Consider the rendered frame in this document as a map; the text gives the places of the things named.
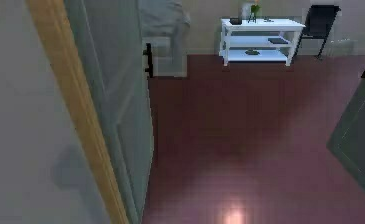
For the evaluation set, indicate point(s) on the pale green room door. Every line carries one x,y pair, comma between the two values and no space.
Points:
116,100

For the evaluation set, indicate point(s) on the dark green dish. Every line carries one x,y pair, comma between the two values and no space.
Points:
252,52

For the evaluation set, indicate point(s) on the small black box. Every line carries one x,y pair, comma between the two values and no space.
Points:
235,21

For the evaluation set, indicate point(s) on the white shelf table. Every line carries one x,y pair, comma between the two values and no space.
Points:
258,33

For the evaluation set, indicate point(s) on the green plant in vase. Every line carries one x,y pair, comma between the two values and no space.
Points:
254,9

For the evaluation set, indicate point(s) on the small grey object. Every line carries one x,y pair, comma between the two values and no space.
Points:
268,20

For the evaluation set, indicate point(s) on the black chair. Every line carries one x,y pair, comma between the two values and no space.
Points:
320,21

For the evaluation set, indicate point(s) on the wooden door frame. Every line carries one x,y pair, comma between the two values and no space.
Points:
77,100

